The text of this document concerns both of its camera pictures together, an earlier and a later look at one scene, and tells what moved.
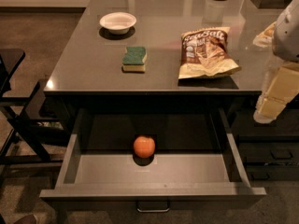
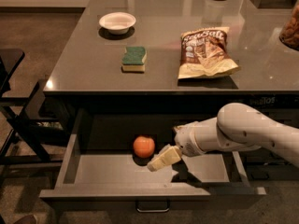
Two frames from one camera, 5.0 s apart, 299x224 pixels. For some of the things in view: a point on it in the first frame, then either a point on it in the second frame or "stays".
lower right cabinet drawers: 270,151 stays
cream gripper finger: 265,38 to 177,128
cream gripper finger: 279,87 to 166,156
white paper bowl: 118,22 stays
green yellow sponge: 134,60 stays
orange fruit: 144,147 stays
